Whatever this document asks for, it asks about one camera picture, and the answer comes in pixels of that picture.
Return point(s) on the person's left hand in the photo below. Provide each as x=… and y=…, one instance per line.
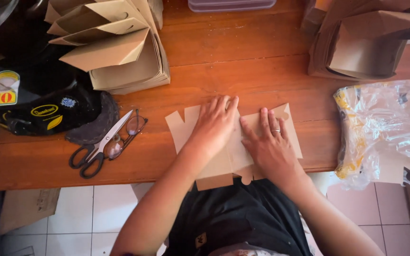
x=214, y=129

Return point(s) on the person's right hand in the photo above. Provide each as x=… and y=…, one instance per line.
x=272, y=153

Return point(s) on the person's left fingers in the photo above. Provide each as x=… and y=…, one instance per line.
x=222, y=103

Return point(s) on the brown cardboard box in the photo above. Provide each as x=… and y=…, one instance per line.
x=182, y=133

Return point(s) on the thin-framed eyeglasses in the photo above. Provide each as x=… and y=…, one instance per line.
x=133, y=126

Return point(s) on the stack of folded cardboard boxes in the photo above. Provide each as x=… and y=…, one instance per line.
x=119, y=53

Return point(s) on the person's black shirt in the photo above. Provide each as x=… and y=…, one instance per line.
x=240, y=220

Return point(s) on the dark round cloth pad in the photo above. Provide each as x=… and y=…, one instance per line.
x=100, y=126

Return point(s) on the heap of brown cardboard boxes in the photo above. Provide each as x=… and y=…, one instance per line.
x=365, y=46

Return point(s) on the plastic bag of cardboard blanks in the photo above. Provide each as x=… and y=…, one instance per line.
x=386, y=128

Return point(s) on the flat cardboard sheet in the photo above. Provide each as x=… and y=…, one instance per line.
x=27, y=208

